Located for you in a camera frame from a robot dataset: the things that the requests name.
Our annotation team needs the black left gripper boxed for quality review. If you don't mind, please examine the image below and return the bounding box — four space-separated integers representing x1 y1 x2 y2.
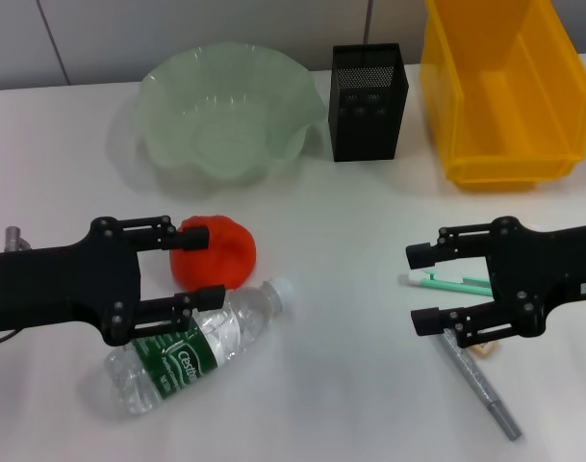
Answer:
0 215 226 347

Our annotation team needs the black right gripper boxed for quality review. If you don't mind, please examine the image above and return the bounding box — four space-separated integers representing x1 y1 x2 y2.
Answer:
405 216 586 348

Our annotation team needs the green utility knife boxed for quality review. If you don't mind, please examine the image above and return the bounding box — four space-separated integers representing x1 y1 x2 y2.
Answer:
407 269 492 297

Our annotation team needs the red pomegranate toy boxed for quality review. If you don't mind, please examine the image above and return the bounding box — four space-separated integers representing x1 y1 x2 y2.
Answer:
169 215 258 292

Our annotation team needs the clear green-label water bottle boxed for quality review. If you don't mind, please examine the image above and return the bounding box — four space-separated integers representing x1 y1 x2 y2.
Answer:
103 274 296 419

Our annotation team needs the grey pen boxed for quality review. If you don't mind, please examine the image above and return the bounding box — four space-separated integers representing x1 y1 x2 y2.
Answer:
439 326 523 442

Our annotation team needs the green glass fruit bowl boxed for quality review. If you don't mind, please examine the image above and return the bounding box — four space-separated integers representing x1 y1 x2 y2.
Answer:
137 43 328 184

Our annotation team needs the black mesh pen holder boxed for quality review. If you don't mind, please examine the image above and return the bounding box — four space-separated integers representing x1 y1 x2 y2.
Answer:
328 42 411 163

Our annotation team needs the yellow plastic bin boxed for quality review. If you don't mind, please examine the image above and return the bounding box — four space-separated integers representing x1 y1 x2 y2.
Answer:
420 0 586 193

